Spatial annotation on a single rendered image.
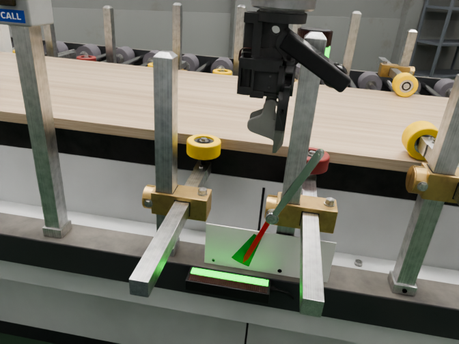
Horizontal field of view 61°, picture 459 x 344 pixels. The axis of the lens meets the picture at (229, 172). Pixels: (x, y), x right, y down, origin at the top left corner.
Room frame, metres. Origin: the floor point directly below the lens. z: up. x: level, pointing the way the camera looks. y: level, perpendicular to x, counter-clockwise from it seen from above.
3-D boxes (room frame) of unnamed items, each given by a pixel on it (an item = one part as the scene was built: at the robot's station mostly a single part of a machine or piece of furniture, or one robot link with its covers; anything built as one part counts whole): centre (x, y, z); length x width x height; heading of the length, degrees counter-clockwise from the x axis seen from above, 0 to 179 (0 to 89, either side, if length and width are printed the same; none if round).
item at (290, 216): (0.66, -0.14, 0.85); 0.14 x 0.06 x 0.05; 82
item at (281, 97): (0.57, -0.07, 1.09); 0.05 x 0.02 x 0.09; 172
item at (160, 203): (0.69, 0.10, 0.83); 0.14 x 0.06 x 0.05; 82
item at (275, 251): (0.64, -0.09, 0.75); 0.26 x 0.01 x 0.10; 82
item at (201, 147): (0.84, 0.06, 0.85); 0.08 x 0.08 x 0.11
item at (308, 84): (0.66, -0.12, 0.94); 0.04 x 0.04 x 0.48; 82
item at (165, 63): (0.69, 0.13, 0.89); 0.04 x 0.04 x 0.48; 82
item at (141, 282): (0.65, 0.09, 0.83); 0.44 x 0.03 x 0.04; 172
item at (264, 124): (0.57, -0.05, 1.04); 0.06 x 0.03 x 0.09; 82
